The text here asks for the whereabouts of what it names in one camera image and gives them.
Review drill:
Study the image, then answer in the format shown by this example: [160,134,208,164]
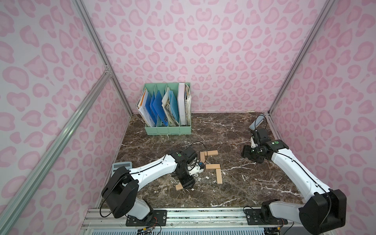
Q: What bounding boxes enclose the wooden block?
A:
[200,151,207,163]
[175,184,183,191]
[216,168,223,185]
[205,164,221,169]
[204,150,219,157]

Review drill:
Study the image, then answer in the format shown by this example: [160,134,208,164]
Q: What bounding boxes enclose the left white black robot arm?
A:
[101,147,205,221]

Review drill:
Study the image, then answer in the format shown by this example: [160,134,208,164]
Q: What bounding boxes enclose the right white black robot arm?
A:
[241,128,347,235]

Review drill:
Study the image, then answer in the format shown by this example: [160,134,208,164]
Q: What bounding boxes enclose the grey stapler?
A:
[249,114,265,131]

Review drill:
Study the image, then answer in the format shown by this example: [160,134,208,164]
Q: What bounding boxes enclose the teal calculator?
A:
[111,162,133,176]

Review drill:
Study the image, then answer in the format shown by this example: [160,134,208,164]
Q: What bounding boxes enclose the green file organizer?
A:
[136,83,192,135]

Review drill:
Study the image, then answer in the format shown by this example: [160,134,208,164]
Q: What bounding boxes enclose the blue folders in organizer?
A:
[150,91,168,126]

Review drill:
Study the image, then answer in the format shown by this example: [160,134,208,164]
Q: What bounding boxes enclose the white folder in organizer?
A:
[177,83,187,126]

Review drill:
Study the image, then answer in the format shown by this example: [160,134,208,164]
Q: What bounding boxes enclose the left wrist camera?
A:
[190,164,205,175]

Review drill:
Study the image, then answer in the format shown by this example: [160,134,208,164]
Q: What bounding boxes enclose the aluminium mounting rail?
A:
[79,206,335,235]

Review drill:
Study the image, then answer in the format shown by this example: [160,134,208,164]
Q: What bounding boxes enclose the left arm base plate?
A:
[126,210,167,227]

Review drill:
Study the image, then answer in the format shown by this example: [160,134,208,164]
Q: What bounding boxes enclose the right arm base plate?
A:
[243,207,288,226]

